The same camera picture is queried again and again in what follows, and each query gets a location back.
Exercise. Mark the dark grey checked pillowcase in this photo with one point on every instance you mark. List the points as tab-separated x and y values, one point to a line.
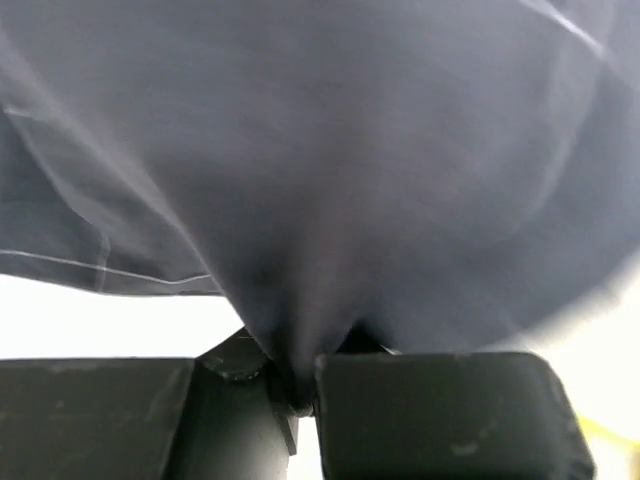
444	175

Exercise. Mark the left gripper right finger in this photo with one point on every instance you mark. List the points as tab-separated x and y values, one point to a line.
486	415

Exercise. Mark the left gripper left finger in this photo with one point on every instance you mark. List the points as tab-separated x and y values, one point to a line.
209	417

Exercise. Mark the cream pillow with yellow edge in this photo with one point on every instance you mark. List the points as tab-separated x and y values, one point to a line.
609	400

